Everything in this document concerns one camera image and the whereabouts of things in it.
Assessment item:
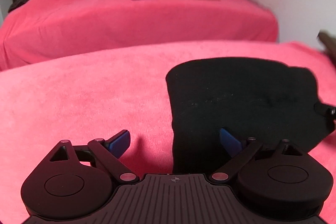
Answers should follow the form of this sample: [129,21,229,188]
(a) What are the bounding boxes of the black pants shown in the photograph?
[166,57,335,174]

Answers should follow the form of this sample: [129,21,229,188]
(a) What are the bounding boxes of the pink far bed cover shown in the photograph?
[1,0,278,71]

